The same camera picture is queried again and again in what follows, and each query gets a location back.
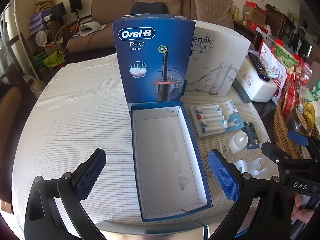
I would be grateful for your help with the dark wooden cabinet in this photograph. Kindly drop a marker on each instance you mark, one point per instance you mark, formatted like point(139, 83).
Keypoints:
point(280, 22)

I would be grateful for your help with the white brush head holder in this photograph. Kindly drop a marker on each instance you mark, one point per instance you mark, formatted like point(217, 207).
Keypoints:
point(241, 166)

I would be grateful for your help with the person's right hand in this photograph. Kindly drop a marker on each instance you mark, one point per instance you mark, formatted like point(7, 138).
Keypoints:
point(302, 212)

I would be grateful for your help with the white neck massager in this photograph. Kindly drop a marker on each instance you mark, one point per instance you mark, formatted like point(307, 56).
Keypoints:
point(88, 28)

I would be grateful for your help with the bananas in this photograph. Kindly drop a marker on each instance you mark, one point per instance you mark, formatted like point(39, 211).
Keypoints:
point(310, 115)

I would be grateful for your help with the wicker basket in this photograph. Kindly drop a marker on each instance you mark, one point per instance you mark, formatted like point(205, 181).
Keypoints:
point(280, 127)

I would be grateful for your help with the wooden chair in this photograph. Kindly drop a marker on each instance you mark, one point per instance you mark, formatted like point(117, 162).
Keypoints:
point(11, 102)

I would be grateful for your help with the striped cloth covered desktop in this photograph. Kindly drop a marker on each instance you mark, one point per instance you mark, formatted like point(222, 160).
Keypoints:
point(75, 117)

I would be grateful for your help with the blue toothbrush box lid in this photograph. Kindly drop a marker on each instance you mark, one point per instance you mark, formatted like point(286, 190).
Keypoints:
point(140, 75)

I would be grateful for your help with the small dark printed packet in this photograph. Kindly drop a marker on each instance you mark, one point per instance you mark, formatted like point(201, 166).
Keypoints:
point(251, 135)

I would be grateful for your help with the green plastic bag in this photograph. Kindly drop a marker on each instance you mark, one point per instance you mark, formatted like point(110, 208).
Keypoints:
point(52, 60)

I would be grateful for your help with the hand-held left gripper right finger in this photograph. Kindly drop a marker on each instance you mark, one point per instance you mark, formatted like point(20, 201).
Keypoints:
point(222, 177)

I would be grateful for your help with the black chair back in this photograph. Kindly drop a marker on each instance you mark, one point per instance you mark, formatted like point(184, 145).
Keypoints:
point(147, 8)

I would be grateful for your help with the black remote control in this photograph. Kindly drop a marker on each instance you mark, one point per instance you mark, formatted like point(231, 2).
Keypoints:
point(257, 65)

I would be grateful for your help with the brown sofa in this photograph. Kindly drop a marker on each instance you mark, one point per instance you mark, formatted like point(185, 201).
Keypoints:
point(112, 5)

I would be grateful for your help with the white water flosser box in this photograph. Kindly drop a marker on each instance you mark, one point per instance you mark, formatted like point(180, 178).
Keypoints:
point(220, 55)

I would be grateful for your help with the stack of purple boxes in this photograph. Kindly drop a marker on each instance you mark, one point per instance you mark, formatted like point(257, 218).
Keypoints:
point(40, 21)

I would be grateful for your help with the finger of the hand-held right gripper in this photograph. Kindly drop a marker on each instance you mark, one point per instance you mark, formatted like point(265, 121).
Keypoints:
point(272, 152)
point(297, 138)

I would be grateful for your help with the white toothbrush charger base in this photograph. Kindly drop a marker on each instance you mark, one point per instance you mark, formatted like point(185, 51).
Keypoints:
point(238, 142)

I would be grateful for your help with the white tissue box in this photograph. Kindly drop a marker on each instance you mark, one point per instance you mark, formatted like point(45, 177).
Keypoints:
point(260, 90)

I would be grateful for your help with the blue toothbrush box tray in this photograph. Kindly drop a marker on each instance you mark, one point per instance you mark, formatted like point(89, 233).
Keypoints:
point(165, 155)

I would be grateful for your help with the round printed tin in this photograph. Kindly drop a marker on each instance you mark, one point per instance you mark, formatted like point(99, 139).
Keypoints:
point(43, 37)

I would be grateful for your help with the black speaker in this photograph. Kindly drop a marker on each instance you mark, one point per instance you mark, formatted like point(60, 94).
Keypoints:
point(58, 10)
point(75, 4)

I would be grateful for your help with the green and red snack bag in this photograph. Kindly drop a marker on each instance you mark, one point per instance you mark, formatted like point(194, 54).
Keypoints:
point(292, 65)

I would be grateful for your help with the cardboard box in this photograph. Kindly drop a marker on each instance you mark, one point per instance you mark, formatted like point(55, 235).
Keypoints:
point(255, 15)

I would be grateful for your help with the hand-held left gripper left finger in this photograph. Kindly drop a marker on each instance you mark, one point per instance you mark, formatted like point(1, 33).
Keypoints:
point(90, 175)

